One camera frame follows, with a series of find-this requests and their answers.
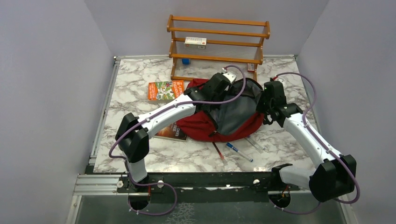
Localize small red white box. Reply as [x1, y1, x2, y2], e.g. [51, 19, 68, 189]
[247, 63, 255, 73]

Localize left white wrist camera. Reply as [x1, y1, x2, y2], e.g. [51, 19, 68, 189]
[221, 68, 237, 84]

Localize clear pen blue cap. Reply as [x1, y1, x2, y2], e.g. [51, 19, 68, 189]
[245, 136, 265, 152]

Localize small blue cube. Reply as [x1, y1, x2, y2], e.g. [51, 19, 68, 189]
[182, 58, 191, 65]

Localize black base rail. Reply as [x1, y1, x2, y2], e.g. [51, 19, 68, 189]
[74, 171, 319, 205]

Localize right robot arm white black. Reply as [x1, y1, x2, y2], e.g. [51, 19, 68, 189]
[257, 81, 358, 202]

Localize red student backpack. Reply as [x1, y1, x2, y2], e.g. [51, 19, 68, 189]
[176, 78, 264, 142]

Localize red pen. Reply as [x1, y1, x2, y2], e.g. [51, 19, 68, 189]
[212, 142, 227, 164]

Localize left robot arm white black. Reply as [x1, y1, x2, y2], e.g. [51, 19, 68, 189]
[115, 72, 236, 192]

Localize blue capped white marker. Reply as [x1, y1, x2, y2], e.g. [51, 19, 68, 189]
[226, 142, 254, 162]

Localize orange green children's book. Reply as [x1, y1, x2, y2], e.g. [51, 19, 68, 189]
[148, 80, 184, 101]

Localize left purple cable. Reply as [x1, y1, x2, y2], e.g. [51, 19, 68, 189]
[108, 64, 247, 216]

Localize white box on shelf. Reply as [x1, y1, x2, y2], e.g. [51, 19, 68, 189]
[184, 37, 207, 49]

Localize dark book three days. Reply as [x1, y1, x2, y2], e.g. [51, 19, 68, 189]
[154, 123, 188, 142]

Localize wooden three-tier shelf rack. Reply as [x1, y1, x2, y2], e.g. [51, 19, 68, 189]
[166, 14, 271, 81]

